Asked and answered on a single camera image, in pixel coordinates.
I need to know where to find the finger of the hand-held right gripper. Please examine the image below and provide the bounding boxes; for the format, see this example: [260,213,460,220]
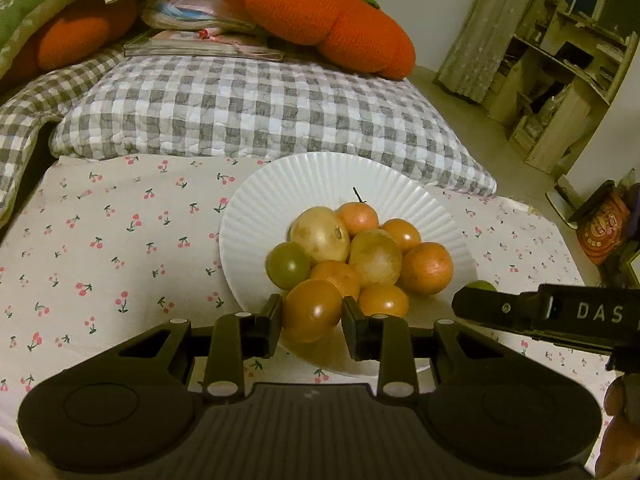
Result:
[451,284,546,336]

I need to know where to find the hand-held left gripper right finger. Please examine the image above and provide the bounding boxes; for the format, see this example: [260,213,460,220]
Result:
[342,296,566,405]

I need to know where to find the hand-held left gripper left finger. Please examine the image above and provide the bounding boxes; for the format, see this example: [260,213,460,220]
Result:
[55,294,285,406]

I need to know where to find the smooth orange tomato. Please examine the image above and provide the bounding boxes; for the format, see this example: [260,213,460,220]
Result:
[357,282,410,318]
[380,218,422,256]
[282,279,345,343]

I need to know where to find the large orange tangerine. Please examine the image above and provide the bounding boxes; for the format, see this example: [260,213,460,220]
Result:
[400,241,455,297]

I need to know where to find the white ribbed plate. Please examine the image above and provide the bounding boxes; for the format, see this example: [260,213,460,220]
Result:
[219,151,476,378]

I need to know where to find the person's right hand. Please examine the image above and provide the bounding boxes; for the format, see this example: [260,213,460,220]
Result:
[595,375,640,480]

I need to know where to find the small orange tangerine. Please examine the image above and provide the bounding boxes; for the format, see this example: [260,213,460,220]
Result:
[310,259,362,301]

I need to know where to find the green tomato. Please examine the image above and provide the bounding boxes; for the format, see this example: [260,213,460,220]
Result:
[265,241,312,291]

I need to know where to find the yellow passion fruit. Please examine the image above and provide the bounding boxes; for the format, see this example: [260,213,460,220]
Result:
[348,228,404,287]
[289,206,352,265]

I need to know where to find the orange printed package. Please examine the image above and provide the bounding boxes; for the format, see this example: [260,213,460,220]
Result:
[575,192,633,267]

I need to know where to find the orange tangerine with stem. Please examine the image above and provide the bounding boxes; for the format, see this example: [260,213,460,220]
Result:
[335,187,379,238]

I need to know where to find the cherry print tablecloth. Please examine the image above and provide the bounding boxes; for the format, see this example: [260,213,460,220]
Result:
[0,152,626,466]

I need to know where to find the grey checked pillow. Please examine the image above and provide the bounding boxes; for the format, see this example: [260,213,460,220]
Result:
[49,52,498,196]

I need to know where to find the beige patterned curtain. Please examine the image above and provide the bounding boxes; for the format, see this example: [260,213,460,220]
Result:
[437,0,551,106]

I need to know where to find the stack of thin books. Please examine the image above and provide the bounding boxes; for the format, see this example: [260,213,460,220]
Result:
[124,29,286,63]

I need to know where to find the orange carrot plush pillow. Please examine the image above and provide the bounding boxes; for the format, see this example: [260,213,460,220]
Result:
[214,0,417,81]

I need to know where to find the grey checked blanket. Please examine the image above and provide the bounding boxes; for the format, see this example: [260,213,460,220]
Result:
[0,50,126,228]

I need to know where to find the clear plastic bag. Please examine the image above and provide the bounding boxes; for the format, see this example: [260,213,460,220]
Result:
[140,0,251,31]

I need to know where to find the small orange persimmon cushion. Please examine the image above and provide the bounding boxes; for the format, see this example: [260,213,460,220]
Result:
[10,0,140,83]

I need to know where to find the green patterned cushion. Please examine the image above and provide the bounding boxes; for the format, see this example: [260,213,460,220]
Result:
[0,0,66,51]

